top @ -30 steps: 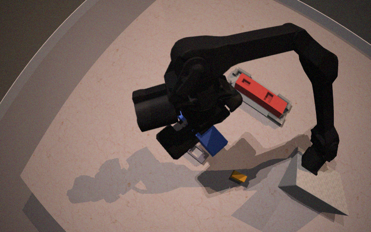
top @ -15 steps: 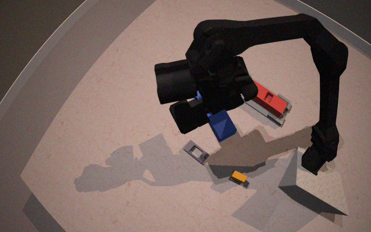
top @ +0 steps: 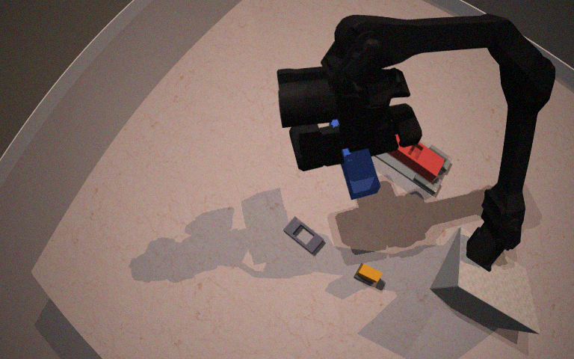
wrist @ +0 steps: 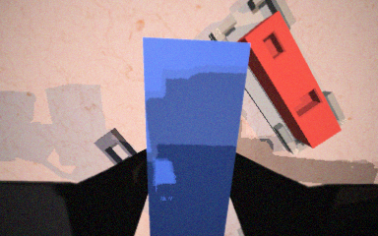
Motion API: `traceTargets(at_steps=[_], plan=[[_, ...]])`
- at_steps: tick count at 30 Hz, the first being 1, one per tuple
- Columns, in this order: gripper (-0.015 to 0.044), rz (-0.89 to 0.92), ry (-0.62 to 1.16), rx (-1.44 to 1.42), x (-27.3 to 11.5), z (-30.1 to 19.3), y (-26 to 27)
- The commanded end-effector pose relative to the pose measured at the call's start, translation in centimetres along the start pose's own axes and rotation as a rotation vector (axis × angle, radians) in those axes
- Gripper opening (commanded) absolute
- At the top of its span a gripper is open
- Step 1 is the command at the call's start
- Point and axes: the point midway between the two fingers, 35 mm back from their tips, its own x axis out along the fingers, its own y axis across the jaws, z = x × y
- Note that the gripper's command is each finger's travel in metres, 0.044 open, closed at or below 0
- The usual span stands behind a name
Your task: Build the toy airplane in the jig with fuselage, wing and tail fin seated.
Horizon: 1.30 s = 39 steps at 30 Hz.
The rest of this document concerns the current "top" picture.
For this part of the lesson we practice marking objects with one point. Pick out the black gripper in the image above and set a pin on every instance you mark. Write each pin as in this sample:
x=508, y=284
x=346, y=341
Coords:
x=317, y=147

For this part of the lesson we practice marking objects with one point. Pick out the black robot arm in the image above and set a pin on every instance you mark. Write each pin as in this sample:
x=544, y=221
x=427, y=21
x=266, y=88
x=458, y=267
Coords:
x=353, y=71

